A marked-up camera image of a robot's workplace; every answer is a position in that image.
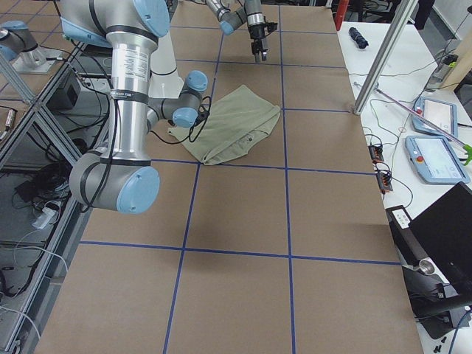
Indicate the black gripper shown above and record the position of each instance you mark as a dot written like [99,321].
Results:
[257,32]

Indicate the olive green long-sleeve shirt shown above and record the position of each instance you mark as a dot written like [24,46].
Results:
[237,122]

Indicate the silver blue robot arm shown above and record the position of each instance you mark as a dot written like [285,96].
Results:
[118,175]
[251,14]

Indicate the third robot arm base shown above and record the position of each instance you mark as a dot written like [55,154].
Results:
[19,46]

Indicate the folded dark blue umbrella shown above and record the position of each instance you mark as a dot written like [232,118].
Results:
[358,38]

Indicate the far blue teach pendant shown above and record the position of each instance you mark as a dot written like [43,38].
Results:
[440,113]

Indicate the blue teach pendant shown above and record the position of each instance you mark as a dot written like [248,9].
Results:
[435,161]
[440,113]

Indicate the near blue teach pendant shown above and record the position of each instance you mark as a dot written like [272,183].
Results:
[435,161]

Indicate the metal reacher grabber stick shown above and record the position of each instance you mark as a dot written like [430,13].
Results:
[464,146]

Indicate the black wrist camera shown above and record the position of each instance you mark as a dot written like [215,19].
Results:
[203,113]
[271,26]

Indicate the white central pedestal column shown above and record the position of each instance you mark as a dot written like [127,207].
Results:
[165,81]

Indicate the aluminium frame post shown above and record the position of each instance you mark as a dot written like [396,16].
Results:
[401,17]

